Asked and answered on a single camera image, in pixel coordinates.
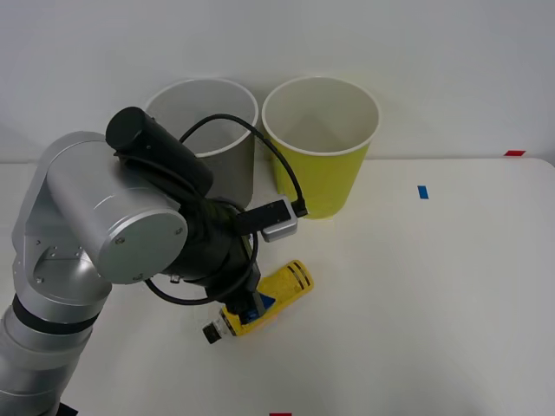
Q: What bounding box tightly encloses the yellow plastic bottle black cap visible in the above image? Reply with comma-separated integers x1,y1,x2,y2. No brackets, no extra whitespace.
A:
201,258,316,346

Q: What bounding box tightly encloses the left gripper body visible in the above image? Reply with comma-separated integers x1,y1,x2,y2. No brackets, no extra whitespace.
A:
199,202,264,312

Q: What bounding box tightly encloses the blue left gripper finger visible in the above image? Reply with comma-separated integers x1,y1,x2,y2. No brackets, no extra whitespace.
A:
254,290,278,314
236,298,261,326

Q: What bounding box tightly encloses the yellow-green plastic waste bin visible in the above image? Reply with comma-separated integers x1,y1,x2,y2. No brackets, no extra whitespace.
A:
261,76,382,220

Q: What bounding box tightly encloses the grey plastic waste bin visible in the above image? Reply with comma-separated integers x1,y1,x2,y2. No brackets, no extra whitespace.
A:
144,77,260,214

